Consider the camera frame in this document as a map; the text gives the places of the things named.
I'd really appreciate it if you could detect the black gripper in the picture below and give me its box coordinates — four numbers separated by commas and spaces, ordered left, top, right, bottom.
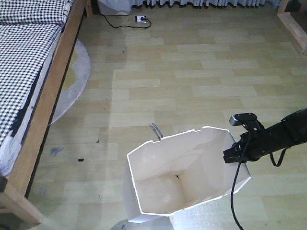
223, 131, 266, 163

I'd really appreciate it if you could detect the white plastic trash bin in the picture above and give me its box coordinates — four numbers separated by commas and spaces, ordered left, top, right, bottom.
123, 126, 251, 223

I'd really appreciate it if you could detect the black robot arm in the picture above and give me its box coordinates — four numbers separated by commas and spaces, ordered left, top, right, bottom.
224, 109, 307, 167

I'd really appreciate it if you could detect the floor power outlet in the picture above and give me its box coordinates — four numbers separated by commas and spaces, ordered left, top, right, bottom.
135, 15, 147, 23

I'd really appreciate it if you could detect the white curtain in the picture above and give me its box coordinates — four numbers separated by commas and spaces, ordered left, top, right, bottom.
98, 0, 281, 15

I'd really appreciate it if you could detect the grey round rug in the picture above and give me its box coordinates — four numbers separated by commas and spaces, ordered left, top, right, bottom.
48, 39, 91, 126

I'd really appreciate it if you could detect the checkered bed sheet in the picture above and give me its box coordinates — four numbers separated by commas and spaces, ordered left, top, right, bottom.
0, 0, 73, 142

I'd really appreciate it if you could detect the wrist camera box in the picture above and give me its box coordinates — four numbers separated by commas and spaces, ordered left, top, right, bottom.
229, 113, 257, 127

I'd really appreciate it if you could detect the black power cord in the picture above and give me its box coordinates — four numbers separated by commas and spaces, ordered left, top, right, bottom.
99, 13, 152, 29

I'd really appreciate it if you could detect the wooden bed frame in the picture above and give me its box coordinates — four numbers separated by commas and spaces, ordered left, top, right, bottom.
0, 0, 93, 224

